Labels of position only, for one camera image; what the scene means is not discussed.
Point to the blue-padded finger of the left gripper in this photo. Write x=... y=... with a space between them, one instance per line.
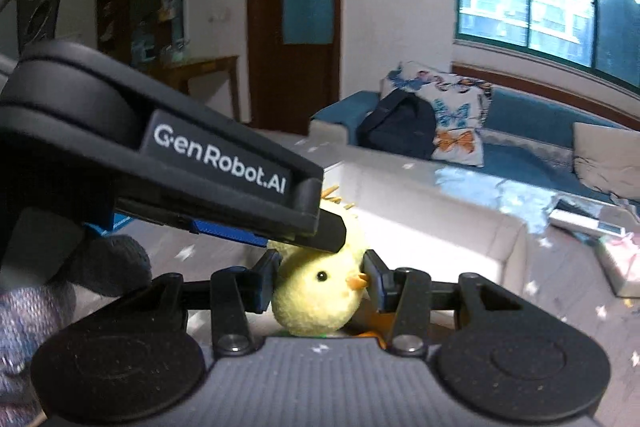
x=300 y=222

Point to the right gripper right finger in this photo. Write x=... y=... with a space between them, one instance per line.
x=407 y=295

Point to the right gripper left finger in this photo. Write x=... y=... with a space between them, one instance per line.
x=234 y=292

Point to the yellow plush chick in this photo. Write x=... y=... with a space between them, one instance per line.
x=316 y=293

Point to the grey knit gloved hand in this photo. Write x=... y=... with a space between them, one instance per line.
x=107 y=265

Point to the white cardboard box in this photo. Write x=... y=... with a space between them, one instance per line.
x=412 y=225

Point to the wooden side table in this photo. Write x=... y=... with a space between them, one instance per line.
x=224 y=69

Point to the dark blue backpack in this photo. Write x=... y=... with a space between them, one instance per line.
x=401 y=124

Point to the dark display shelf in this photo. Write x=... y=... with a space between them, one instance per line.
x=139 y=33

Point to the butterfly print pillow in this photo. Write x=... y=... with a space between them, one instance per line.
x=461 y=105

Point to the blue sofa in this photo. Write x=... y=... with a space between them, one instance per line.
x=526 y=138

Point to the white remote control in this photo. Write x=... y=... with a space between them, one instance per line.
x=571 y=217

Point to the pink white tissue pack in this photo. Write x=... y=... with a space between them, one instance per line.
x=619 y=260

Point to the beige cushion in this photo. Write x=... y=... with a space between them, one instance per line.
x=607 y=159

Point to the dark wooden door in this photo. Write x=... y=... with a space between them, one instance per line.
x=293 y=57

